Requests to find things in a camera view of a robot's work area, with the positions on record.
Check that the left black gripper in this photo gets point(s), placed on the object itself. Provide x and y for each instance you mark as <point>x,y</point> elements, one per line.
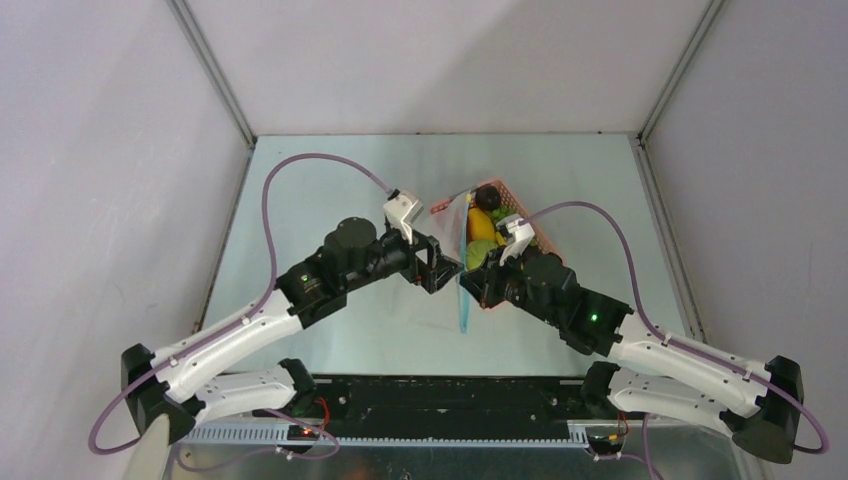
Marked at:
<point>437,270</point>

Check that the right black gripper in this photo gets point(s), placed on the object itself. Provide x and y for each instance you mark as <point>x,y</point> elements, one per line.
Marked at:
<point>495,281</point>

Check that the clear zip top bag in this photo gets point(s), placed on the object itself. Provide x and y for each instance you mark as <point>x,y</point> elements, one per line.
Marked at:
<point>447,221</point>

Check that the green cabbage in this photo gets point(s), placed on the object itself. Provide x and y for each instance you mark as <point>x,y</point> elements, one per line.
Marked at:
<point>476,252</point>

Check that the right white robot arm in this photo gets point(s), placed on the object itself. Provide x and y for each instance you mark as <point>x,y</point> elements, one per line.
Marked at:
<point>647,369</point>

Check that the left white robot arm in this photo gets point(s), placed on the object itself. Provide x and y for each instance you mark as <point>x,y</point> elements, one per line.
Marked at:
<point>188,382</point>

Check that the yellow bell pepper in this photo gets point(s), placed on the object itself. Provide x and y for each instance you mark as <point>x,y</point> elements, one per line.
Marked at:
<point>480,226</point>

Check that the green grapes bunch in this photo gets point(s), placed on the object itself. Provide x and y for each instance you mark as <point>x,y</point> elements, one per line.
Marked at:
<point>500,213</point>

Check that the dark round fruit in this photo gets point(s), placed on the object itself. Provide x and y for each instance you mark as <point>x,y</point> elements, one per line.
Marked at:
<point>487,198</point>

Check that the right circuit board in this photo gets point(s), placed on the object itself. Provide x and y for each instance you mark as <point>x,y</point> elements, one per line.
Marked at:
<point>604,447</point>

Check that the circuit board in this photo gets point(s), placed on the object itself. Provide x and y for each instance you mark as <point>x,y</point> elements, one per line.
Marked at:
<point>300,433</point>
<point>604,447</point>

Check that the left circuit board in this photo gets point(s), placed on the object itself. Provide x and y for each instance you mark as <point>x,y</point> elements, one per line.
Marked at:
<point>300,433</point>

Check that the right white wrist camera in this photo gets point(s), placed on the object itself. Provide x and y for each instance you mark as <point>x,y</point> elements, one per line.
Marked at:
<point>517,233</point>

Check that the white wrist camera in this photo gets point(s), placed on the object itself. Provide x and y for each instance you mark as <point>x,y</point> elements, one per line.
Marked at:
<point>400,211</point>
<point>517,233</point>

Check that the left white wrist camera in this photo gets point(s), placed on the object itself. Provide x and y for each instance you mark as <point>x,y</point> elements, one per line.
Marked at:
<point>400,211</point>

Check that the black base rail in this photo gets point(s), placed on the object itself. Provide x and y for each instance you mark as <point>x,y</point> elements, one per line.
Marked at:
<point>451,408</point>

